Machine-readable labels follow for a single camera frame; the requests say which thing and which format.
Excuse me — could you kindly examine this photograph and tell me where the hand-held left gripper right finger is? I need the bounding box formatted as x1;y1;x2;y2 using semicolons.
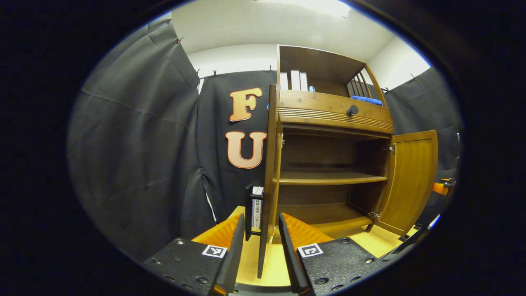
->
278;213;378;296

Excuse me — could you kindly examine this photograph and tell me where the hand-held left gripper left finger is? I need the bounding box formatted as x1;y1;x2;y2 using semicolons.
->
141;213;246;296

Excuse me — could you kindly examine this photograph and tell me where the wooden cabinet door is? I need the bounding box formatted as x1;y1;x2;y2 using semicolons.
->
257;84;285;279
373;130;439;237

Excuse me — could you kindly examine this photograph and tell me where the black door handle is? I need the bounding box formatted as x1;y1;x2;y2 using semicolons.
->
245;185;263;241

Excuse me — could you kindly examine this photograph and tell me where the wooden double-door shoe cabinet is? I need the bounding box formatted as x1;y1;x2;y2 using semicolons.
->
271;44;395;243

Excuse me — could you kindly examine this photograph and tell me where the white labelled book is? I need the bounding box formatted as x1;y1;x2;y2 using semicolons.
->
251;187;263;231

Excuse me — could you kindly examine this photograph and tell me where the blue folded towel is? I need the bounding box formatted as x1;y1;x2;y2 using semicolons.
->
351;95;383;106

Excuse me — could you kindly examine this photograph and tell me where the wooden ribbed drawer front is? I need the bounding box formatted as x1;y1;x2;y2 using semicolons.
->
277;90;394;134

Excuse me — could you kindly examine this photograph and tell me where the black backdrop cloth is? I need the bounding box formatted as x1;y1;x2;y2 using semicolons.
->
67;18;465;264

